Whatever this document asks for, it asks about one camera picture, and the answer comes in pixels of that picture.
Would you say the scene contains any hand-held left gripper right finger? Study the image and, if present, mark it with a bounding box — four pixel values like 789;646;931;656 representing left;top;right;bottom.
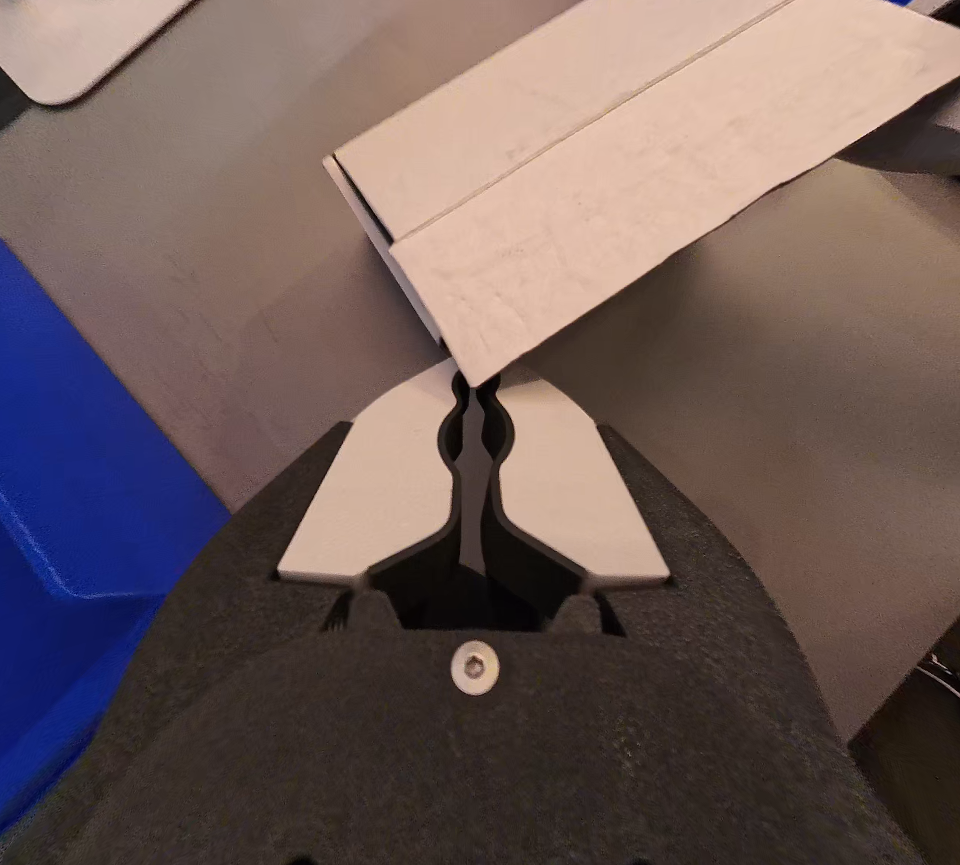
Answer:
480;371;672;594

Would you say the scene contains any person's olive clothing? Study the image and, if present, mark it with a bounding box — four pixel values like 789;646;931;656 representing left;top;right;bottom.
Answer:
847;643;960;865

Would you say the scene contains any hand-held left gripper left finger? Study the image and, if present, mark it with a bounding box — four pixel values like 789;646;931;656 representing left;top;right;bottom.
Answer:
276;357;462;590

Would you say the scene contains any white cardboard box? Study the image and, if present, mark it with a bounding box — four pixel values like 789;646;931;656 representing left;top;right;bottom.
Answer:
322;0;960;388

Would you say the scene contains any white stand base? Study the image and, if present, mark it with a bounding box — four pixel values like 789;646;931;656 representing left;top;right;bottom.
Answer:
0;0;290;107

